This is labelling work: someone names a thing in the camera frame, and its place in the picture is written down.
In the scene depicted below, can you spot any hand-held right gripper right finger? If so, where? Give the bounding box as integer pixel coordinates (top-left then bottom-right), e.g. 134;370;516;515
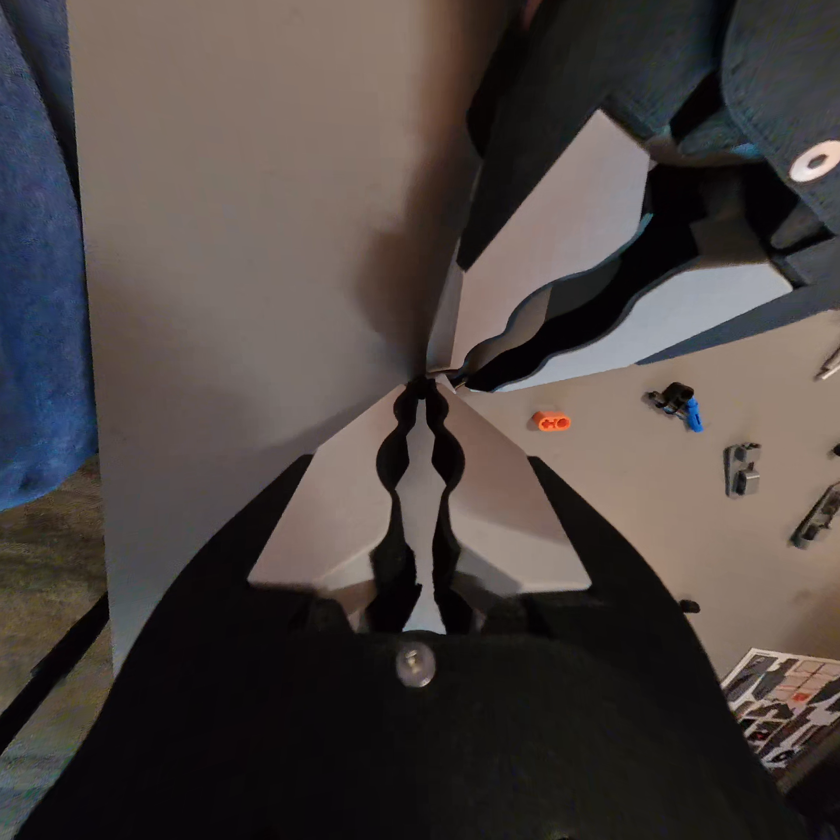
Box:
425;384;593;621

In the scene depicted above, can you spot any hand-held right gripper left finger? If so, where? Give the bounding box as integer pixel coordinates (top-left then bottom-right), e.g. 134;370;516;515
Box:
247;386;416;626

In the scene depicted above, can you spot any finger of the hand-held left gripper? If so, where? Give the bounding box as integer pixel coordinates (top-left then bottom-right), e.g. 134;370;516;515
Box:
425;107;657;385
458;217;796;395

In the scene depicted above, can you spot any blue black lego axle assembly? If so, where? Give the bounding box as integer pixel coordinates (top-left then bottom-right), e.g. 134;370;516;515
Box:
645;382;705;433

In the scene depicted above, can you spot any lego sticker sheet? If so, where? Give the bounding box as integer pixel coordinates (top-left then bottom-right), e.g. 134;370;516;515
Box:
720;647;840;783

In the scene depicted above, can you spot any person's blue sweater torso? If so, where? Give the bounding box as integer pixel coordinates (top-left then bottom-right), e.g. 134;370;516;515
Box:
0;0;99;511

